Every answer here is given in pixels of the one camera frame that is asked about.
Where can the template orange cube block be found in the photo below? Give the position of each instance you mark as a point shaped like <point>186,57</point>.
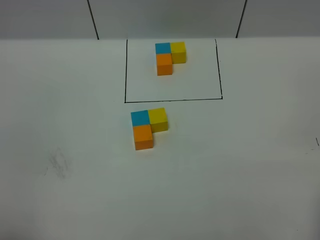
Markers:
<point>164,64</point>

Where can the template blue cube block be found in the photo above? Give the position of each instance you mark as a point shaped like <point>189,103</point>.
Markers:
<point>163,48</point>

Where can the template yellow cube block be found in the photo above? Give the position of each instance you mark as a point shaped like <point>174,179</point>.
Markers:
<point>178,52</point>

